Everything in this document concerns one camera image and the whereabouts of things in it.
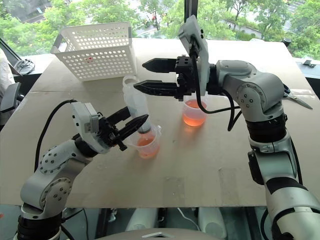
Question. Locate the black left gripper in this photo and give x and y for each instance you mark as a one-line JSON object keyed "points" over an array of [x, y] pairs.
{"points": [[108, 133]]}

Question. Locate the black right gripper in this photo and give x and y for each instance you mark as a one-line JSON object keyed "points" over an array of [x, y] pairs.
{"points": [[185, 75]]}

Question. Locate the large clear plastic syringe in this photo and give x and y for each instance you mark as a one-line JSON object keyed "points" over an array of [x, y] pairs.
{"points": [[135, 100]]}

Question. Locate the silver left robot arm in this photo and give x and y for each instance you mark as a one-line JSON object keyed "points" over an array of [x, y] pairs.
{"points": [[50, 185]]}

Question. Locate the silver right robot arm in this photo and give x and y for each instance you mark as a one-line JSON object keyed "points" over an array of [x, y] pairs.
{"points": [[262, 87]]}

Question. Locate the clear plastic cup red liquid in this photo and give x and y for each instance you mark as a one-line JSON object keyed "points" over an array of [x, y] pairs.
{"points": [[193, 117]]}

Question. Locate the white perforated plastic basket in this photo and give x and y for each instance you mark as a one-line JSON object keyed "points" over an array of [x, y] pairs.
{"points": [[100, 57]]}

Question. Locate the white rounded robot leg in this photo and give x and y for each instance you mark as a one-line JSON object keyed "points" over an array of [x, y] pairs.
{"points": [[212, 222], [142, 220]]}

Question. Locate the black monitor device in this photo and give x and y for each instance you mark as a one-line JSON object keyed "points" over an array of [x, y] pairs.
{"points": [[10, 97]]}

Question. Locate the small black round knob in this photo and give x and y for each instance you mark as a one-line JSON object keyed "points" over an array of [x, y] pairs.
{"points": [[286, 41]]}

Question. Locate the white cloth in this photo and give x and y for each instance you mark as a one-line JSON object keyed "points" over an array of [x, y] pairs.
{"points": [[3, 72]]}

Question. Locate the small black flat object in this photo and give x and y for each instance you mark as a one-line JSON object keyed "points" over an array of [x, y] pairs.
{"points": [[309, 63]]}

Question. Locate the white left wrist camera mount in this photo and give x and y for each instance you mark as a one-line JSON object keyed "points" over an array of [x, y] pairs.
{"points": [[82, 120]]}

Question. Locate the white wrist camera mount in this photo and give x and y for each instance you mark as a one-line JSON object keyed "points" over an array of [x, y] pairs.
{"points": [[82, 120], [200, 50]]}

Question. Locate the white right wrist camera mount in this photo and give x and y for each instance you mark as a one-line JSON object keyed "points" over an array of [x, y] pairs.
{"points": [[200, 50]]}

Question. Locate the black window post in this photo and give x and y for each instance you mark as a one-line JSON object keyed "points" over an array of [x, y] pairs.
{"points": [[190, 7]]}

